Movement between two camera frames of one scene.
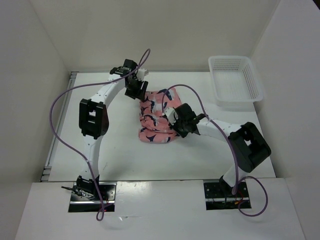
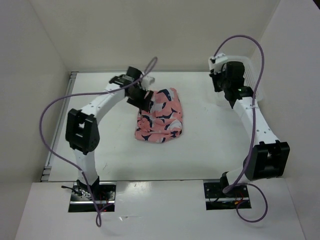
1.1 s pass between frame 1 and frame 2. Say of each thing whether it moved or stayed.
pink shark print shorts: stayed
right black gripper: moved
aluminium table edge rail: stayed
